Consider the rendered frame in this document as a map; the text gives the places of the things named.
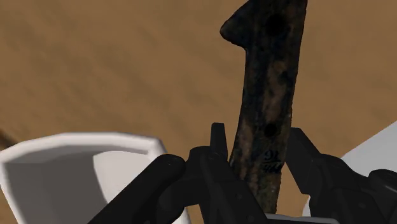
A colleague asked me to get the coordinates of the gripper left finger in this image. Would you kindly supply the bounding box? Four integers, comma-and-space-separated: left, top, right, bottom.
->
88, 122, 269, 224

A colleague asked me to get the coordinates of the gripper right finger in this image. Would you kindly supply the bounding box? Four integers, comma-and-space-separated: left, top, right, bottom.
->
285, 127, 397, 224

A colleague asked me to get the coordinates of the dark brown knife handle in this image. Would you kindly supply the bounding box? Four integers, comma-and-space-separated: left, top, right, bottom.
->
219, 0, 309, 214

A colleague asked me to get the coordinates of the white plate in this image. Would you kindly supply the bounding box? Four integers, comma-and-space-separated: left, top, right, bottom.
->
302, 120, 397, 218

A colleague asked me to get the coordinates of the white bowl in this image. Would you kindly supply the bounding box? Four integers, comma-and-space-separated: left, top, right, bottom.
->
0, 132, 192, 224

